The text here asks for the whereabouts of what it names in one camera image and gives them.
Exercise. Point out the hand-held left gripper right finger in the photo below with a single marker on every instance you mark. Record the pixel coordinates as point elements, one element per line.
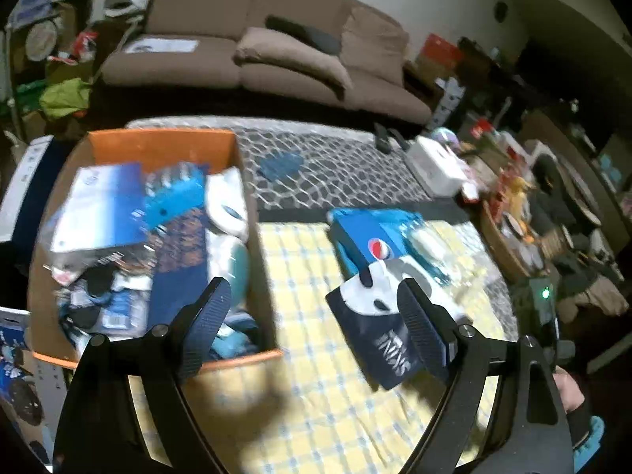
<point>419,335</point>

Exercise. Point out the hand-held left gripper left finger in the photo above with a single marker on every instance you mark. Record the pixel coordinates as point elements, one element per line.
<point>210,326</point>

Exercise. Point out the navy white printed pouch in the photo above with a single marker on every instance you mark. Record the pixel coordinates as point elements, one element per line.
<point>380,345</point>

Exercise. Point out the navy orange printed packet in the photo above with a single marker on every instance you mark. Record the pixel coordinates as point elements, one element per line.
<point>177,256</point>

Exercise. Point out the blue toothed plastic tray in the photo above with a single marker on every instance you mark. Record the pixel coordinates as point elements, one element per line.
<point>173,197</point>

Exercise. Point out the white blue packet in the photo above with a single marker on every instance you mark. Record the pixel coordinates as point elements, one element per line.
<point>103,207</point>

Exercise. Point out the orange cardboard box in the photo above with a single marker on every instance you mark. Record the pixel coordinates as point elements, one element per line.
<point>163,143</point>

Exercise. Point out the person's right forearm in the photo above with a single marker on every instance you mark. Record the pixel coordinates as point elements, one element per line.
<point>587,437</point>

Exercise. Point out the person's right hand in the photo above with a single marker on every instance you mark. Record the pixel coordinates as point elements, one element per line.
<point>570,392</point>

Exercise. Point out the white teal round case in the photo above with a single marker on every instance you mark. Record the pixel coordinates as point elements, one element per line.
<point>237,266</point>

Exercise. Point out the clear plastic wrap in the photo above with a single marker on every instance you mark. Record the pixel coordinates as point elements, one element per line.
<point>444,256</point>

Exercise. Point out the yellow checked cloth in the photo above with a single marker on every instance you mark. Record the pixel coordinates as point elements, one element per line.
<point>306,380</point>

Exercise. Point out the yellow toy figure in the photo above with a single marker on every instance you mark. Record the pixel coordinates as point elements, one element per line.
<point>517,192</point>

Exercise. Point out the dark packet with barcode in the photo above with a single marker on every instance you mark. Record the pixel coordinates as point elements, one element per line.
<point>94,301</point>

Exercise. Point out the white oval pouch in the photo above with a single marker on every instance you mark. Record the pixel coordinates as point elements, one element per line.
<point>224,207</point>

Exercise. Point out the teal plastic bag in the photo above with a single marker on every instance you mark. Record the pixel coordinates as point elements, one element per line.
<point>380,215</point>

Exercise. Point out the open grey cardboard box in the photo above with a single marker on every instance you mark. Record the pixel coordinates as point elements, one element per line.
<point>52,385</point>

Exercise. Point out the white rectangular box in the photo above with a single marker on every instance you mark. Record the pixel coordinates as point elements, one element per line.
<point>437,168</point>

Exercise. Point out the grey patterned mat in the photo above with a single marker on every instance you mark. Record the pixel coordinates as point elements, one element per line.
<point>321,173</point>

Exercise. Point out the pastel ball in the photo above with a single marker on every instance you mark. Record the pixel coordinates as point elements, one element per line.
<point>445,137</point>

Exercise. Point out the black remote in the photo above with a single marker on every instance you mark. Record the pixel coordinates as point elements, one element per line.
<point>400,139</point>
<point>381,137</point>

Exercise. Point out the black round lid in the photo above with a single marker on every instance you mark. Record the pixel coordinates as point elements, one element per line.
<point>27,402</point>

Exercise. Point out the blue white can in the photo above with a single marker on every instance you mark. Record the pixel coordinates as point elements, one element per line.
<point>12,350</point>

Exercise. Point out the white cardboard box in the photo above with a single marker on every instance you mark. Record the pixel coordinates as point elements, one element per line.
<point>447,103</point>

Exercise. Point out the long blue white box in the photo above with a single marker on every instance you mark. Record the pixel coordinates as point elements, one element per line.
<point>29,182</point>

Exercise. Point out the brown sofa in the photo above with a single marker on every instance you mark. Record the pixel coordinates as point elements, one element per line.
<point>207,59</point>

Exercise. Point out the green bag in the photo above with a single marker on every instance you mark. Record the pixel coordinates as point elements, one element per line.
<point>64,96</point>

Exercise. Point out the red box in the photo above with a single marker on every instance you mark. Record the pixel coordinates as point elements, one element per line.
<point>439,52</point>

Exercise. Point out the white paper sheet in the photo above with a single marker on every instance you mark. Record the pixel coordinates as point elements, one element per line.
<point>158,45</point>

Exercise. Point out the brown cushion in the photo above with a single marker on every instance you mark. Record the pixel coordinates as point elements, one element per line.
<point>291,52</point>

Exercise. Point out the dark flat cushion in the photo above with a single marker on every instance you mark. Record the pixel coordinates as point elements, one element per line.
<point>306,34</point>

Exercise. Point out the white pole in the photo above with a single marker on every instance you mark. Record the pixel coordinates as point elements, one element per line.
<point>12,89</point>

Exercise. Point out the red white toy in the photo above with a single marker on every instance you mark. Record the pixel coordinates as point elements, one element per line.
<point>81,44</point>

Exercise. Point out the round white plate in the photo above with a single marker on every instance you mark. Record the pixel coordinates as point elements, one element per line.
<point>39,39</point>

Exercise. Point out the black round wall fixture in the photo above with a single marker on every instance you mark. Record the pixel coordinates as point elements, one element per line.
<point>500,11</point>

